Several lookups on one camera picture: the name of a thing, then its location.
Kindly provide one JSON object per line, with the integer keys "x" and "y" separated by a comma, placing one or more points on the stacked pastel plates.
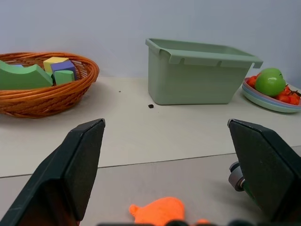
{"x": 265, "y": 101}

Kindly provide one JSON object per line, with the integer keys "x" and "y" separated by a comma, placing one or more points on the orange plush toy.
{"x": 160, "y": 212}

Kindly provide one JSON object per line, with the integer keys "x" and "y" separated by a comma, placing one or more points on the purple foam block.
{"x": 63, "y": 67}

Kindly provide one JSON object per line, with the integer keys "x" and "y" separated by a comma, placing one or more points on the yellow foam block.
{"x": 52, "y": 63}

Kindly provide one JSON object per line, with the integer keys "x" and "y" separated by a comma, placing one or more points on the green quarter-round foam block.
{"x": 64, "y": 77}

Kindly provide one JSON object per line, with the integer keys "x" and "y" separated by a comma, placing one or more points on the green toy apple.
{"x": 270, "y": 82}

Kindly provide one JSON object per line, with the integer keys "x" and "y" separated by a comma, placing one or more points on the sage green plastic bin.
{"x": 192, "y": 80}

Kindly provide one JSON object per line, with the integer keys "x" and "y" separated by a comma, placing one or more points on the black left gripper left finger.
{"x": 68, "y": 174}

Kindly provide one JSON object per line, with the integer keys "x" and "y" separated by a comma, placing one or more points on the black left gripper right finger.
{"x": 265, "y": 169}

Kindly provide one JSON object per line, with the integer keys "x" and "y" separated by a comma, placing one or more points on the red toy tomatoes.
{"x": 288, "y": 95}

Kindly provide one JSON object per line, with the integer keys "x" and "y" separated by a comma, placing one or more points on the green arch foam block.
{"x": 21, "y": 77}

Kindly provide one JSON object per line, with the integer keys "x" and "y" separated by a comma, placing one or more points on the brown wicker basket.
{"x": 47, "y": 99}

